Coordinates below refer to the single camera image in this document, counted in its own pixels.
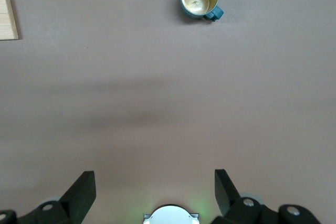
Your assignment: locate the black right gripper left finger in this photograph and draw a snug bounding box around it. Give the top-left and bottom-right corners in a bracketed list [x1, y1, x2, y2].
[0, 170, 97, 224]

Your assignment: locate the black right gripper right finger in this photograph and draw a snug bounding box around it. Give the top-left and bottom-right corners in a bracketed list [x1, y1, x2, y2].
[211, 168, 321, 224]

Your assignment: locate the bamboo cutting board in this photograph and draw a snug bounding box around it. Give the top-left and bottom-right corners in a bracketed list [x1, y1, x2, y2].
[0, 0, 19, 40]

